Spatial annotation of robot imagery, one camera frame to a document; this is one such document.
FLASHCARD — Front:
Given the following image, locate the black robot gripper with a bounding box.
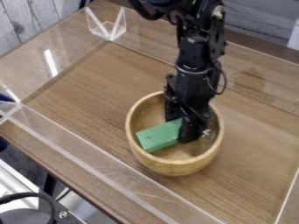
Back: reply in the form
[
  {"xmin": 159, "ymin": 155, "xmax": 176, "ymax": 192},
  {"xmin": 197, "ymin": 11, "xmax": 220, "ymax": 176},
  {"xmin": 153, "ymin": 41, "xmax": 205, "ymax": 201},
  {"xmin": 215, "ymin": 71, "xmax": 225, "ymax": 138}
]
[{"xmin": 164, "ymin": 64, "xmax": 220, "ymax": 144}]

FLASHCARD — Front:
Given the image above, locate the clear acrylic tray wall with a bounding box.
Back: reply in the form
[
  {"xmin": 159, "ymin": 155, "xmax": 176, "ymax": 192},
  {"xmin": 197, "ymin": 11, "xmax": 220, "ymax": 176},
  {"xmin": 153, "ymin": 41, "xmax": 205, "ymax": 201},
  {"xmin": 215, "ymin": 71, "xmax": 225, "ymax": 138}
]
[{"xmin": 0, "ymin": 1, "xmax": 299, "ymax": 224}]

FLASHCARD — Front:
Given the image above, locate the black table leg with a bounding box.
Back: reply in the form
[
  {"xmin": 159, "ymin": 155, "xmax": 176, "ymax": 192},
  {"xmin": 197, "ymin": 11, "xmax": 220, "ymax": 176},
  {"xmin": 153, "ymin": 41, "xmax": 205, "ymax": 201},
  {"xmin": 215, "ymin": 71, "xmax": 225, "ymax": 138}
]
[{"xmin": 43, "ymin": 174, "xmax": 57, "ymax": 196}]

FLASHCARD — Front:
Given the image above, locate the light wooden bowl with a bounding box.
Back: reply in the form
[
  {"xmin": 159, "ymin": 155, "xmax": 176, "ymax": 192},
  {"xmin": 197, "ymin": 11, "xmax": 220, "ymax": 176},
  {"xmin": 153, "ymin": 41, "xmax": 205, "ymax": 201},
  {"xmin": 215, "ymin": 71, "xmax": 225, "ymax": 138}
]
[{"xmin": 125, "ymin": 91, "xmax": 224, "ymax": 177}]

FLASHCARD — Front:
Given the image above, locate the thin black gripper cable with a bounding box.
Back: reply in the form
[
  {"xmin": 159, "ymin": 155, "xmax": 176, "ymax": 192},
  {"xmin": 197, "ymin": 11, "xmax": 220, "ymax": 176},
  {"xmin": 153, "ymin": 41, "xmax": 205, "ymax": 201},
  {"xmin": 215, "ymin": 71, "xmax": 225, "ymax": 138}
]
[{"xmin": 204, "ymin": 62, "xmax": 228, "ymax": 95}]

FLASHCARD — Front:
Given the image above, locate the green rectangular block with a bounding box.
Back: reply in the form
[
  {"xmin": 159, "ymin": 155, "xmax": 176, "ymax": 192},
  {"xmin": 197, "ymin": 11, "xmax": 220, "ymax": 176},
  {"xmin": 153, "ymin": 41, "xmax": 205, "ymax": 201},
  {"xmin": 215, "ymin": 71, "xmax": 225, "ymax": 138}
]
[{"xmin": 135, "ymin": 118, "xmax": 183, "ymax": 153}]

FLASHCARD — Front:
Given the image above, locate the white object at right edge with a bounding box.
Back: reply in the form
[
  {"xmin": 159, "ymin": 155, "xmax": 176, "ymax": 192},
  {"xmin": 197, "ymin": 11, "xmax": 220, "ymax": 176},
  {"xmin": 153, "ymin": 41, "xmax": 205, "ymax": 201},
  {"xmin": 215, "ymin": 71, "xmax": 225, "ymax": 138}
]
[{"xmin": 287, "ymin": 18, "xmax": 299, "ymax": 51}]

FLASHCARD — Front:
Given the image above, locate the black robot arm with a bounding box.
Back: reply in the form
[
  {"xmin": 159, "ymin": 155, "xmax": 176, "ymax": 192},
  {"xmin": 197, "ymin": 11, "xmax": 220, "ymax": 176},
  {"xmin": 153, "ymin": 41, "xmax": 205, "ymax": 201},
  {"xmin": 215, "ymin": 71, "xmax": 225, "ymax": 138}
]
[{"xmin": 128, "ymin": 0, "xmax": 227, "ymax": 144}]

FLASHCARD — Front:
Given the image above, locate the clear acrylic corner bracket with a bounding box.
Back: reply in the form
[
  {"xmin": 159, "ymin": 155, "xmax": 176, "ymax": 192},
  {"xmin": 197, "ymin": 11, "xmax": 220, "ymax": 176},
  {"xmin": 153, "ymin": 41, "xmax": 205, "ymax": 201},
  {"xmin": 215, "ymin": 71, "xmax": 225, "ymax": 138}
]
[{"xmin": 84, "ymin": 7, "xmax": 127, "ymax": 42}]

